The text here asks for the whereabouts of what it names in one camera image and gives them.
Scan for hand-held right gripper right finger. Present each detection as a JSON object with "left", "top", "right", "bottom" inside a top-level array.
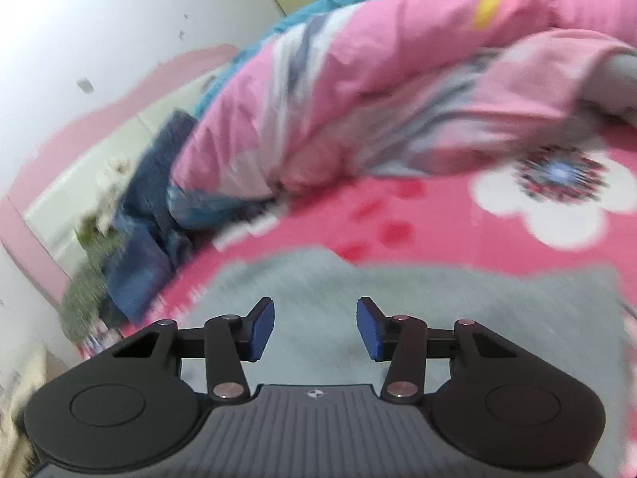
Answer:
[{"left": 357, "top": 297, "right": 518, "bottom": 403}]

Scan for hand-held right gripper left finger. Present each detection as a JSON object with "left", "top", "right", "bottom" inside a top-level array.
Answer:
[{"left": 113, "top": 298, "right": 276, "bottom": 402}]

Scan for grey sweatpants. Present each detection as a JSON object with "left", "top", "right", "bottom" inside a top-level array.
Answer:
[{"left": 191, "top": 248, "right": 629, "bottom": 392}]

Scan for pink floral blanket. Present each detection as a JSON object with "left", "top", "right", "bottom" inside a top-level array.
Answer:
[{"left": 80, "top": 124, "right": 637, "bottom": 478}]

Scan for green patterned cloth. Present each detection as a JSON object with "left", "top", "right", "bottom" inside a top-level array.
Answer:
[{"left": 60, "top": 223, "right": 126, "bottom": 348}]

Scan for dark blue jeans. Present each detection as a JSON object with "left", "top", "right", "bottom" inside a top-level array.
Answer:
[{"left": 122, "top": 112, "right": 201, "bottom": 270}]

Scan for white fluffy garment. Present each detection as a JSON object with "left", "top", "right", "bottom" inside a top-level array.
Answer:
[{"left": 94, "top": 156, "right": 136, "bottom": 233}]

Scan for pink and white headboard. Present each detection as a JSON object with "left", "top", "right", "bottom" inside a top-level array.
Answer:
[{"left": 0, "top": 44, "right": 240, "bottom": 306}]

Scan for pink patterned duvet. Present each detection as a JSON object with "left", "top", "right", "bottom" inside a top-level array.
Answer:
[{"left": 166, "top": 0, "right": 637, "bottom": 233}]

